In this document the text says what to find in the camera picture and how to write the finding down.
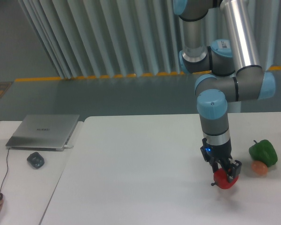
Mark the red bell pepper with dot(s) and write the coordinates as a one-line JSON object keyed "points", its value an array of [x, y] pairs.
{"points": [[221, 180]]}

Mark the white usb plug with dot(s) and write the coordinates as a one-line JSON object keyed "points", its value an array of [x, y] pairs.
{"points": [[68, 147]]}

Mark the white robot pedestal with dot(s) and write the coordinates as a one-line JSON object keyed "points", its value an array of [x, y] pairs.
{"points": [[234, 107]]}

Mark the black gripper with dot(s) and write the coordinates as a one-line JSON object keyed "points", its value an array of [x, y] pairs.
{"points": [[221, 154]]}

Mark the silver closed laptop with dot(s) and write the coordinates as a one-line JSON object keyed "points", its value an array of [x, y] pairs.
{"points": [[44, 132]]}

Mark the folding partition screen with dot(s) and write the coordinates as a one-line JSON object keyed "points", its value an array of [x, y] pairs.
{"points": [[100, 38]]}

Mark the green bell pepper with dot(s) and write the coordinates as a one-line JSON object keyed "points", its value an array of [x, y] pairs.
{"points": [[264, 152]]}

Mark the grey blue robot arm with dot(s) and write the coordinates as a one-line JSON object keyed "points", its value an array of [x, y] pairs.
{"points": [[233, 74]]}

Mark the brown egg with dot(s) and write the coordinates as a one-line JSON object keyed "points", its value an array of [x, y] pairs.
{"points": [[259, 168]]}

